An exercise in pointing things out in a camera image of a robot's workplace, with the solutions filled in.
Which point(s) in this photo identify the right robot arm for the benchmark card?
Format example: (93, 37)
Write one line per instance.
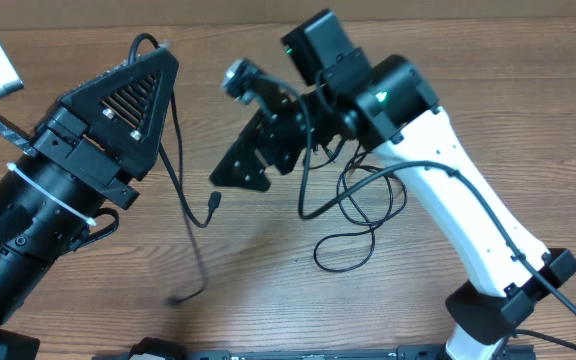
(394, 114)

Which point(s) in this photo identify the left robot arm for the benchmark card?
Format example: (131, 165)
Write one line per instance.
(45, 213)

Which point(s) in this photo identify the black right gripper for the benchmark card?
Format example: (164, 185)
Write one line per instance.
(245, 154)

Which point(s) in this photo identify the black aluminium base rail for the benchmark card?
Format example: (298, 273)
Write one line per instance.
(154, 348)

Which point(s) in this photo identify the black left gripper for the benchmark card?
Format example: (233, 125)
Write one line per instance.
(64, 144)

